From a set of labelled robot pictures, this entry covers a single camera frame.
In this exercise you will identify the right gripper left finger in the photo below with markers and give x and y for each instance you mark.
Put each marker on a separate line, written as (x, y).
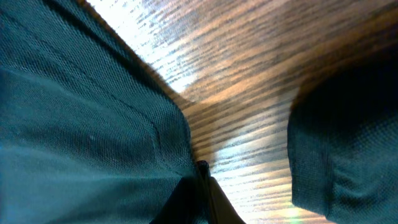
(189, 203)

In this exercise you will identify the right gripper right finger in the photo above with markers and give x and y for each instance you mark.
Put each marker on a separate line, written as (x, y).
(220, 209)

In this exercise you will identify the black polo shirt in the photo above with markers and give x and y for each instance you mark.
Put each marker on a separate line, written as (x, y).
(87, 136)

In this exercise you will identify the pile of black clothes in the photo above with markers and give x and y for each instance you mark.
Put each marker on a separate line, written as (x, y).
(342, 144)

